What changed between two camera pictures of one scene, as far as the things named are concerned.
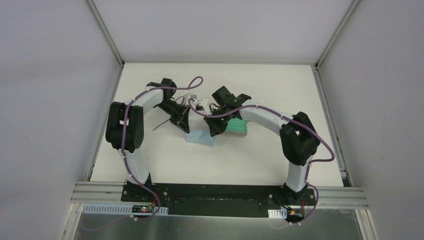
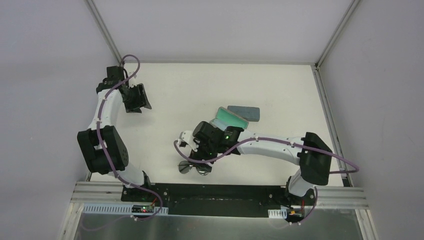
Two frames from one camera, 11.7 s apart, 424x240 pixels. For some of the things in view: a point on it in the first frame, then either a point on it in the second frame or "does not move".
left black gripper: x=180 y=120 -> x=136 y=99
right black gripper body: x=219 y=123 -> x=204 y=151
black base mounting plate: x=184 y=200 does not move
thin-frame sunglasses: x=162 y=124 -> x=202 y=168
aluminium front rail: x=319 y=195 does not move
